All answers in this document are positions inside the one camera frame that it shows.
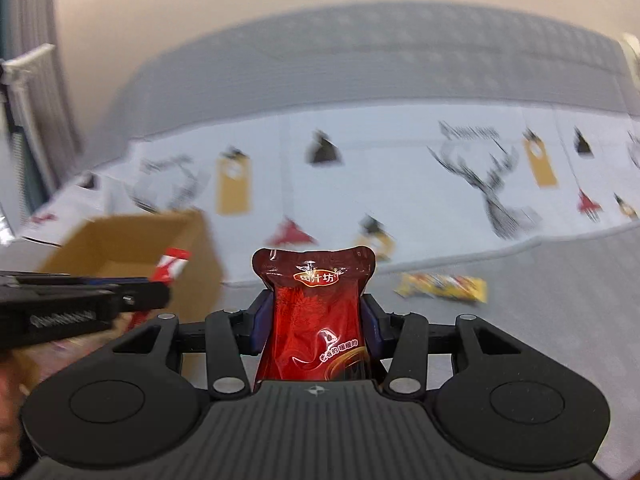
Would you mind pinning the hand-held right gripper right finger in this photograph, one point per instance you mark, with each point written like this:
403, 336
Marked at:
372, 327

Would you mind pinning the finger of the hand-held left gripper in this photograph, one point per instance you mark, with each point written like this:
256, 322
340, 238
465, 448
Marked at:
145, 294

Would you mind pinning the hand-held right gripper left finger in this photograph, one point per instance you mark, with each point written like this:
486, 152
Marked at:
262, 322

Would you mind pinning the red white snack packet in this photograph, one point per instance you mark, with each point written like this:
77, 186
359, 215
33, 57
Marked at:
172, 262

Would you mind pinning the dark red snack packet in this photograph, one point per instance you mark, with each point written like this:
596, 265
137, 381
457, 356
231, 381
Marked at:
315, 320

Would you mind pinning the brown cardboard box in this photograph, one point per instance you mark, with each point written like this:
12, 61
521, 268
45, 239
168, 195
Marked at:
195, 245

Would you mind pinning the yellow snack packet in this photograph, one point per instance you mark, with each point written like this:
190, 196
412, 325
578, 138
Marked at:
442, 287

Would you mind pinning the white clothes hanger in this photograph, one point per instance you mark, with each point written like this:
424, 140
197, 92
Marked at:
30, 62

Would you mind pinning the white object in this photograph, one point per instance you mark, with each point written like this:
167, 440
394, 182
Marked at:
632, 57

